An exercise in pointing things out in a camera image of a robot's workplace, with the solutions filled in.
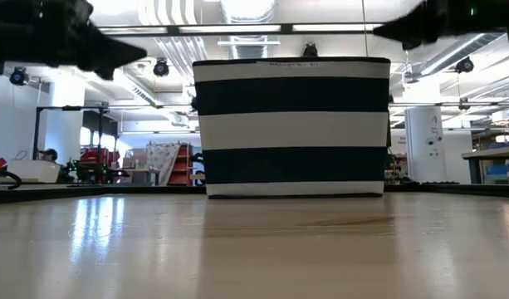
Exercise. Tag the patterned hanging cloth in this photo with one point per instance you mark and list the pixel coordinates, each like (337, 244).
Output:
(160, 160)

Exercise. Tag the grey workbench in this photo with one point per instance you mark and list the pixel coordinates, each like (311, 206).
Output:
(490, 154)

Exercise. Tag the overhead light bar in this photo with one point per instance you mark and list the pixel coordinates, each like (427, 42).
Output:
(233, 28)

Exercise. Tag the red shelving unit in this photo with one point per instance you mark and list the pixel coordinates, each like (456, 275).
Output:
(181, 166)

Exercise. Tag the navy white striped basket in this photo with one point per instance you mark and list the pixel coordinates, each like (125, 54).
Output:
(291, 128)

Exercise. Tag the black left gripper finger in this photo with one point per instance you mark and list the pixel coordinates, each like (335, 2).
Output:
(113, 50)
(102, 72)

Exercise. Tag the black ceiling spotlight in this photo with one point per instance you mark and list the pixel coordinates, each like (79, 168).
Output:
(464, 65)
(18, 76)
(161, 68)

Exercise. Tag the person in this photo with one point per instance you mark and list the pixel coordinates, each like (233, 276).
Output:
(50, 155)

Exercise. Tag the white box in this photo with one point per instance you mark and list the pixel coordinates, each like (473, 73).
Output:
(34, 171)

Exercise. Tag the black table long rail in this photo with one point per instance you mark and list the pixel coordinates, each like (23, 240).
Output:
(92, 192)

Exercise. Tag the black metal frame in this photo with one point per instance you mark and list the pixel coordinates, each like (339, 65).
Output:
(67, 109)

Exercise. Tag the red cart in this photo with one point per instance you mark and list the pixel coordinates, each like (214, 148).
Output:
(97, 157)

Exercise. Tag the white column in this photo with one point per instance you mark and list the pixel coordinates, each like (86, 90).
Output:
(424, 145)

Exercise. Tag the blue storage bin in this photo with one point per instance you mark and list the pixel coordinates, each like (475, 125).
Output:
(503, 170)

